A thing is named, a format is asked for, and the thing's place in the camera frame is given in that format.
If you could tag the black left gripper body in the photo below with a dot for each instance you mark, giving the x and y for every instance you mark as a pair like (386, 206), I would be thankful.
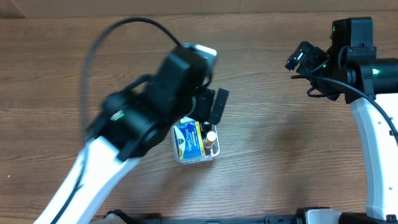
(205, 104)

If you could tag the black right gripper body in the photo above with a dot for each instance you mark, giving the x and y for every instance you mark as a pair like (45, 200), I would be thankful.
(311, 62)

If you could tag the blue yellow VapoDrops box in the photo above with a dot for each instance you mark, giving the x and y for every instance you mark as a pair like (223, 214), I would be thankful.
(189, 141)

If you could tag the dark bottle white cap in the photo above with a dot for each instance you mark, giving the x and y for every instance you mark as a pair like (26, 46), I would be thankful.
(205, 128)

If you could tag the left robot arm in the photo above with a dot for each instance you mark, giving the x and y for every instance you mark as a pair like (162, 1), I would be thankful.
(132, 121)

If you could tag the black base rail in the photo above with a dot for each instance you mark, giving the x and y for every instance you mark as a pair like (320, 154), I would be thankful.
(217, 221)

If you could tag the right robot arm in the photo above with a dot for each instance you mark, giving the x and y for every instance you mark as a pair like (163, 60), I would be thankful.
(350, 67)

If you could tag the white medicine box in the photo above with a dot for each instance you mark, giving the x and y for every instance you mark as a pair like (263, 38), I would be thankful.
(186, 119)

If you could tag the clear plastic container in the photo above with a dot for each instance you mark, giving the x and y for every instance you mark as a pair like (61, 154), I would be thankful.
(210, 153)

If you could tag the orange tube white caps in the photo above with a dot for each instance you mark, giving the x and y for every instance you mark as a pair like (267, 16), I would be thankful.
(211, 137)

